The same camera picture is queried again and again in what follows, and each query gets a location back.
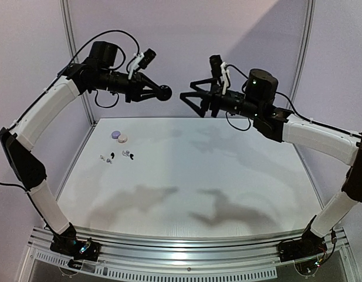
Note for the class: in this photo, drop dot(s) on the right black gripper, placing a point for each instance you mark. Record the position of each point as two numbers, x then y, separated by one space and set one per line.
213 101

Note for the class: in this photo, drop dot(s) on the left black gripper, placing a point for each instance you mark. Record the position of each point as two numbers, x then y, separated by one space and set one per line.
135 90

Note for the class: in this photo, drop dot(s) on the pink earbud charging case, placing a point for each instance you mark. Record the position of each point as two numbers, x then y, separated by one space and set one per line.
122 138

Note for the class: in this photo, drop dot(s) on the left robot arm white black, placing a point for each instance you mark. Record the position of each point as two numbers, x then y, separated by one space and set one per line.
96 72

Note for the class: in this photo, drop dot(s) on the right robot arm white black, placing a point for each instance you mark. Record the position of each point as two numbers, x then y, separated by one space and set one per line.
282 125

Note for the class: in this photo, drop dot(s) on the purple earbud charging case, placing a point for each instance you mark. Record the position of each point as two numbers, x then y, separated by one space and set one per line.
115 134

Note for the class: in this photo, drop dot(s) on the white earbud right pair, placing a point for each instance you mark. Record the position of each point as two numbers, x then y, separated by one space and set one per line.
125 152

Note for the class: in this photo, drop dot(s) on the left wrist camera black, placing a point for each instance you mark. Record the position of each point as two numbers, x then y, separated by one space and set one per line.
148 57

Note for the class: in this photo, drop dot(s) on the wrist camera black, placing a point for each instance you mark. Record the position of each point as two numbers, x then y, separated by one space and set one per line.
148 57
215 62

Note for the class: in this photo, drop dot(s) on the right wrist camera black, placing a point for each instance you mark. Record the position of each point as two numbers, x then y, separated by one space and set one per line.
215 62

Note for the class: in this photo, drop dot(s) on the right aluminium frame post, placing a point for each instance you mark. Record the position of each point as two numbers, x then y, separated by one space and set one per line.
302 53

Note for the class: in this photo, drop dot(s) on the aluminium frame post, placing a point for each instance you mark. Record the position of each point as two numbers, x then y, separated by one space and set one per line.
302 53
71 45

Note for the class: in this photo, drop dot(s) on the left aluminium frame post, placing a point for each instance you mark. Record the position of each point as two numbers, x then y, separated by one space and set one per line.
71 45

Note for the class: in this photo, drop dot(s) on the aluminium front rail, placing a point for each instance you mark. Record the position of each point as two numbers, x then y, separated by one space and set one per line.
125 257

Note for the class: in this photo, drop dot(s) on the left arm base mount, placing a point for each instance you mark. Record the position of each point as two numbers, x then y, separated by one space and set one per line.
88 249

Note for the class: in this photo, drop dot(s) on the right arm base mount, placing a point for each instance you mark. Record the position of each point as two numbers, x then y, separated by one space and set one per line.
303 247

